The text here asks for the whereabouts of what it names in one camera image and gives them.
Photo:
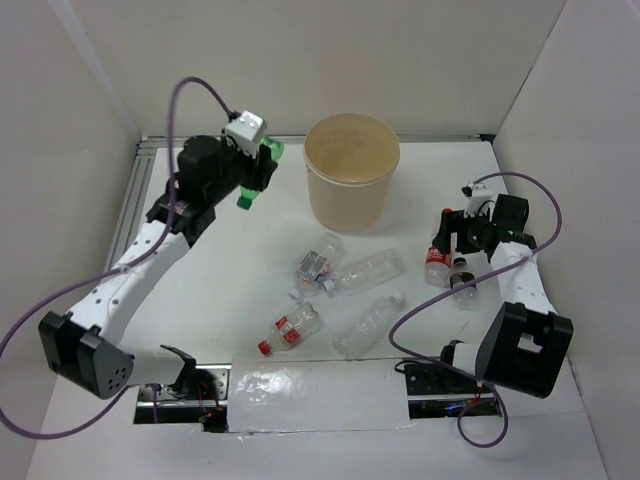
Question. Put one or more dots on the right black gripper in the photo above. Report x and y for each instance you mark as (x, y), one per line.
(442, 241)

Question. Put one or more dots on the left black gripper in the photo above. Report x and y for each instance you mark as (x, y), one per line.
(259, 178)

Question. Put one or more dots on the green plastic bottle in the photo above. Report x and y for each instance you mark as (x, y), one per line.
(247, 196)

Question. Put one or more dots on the black label small bottle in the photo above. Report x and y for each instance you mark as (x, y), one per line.
(461, 275)

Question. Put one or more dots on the blue label clear bottle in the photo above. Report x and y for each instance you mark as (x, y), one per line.
(315, 266)

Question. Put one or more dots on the red cap red label bottle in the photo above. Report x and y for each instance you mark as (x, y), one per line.
(291, 329)

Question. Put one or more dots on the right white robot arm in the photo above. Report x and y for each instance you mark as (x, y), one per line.
(525, 345)

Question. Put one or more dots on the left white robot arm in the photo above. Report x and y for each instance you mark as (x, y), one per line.
(83, 345)

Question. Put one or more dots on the beige round plastic bin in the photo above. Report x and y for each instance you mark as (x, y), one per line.
(350, 159)

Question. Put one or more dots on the clear bottle white cap upper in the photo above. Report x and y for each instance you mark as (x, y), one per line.
(364, 274)

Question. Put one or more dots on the clear bottle white cap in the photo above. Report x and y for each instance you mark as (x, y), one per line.
(361, 333)
(364, 274)

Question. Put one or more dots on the clear bottle white cap lower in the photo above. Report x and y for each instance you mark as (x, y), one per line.
(361, 333)

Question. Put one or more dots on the white taped cover sheet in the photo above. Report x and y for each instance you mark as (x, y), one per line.
(316, 396)

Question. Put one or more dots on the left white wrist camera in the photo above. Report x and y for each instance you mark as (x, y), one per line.
(245, 132)

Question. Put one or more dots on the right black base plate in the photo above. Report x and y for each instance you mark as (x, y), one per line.
(434, 392)

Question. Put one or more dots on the left metal base mount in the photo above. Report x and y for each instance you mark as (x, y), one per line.
(204, 405)

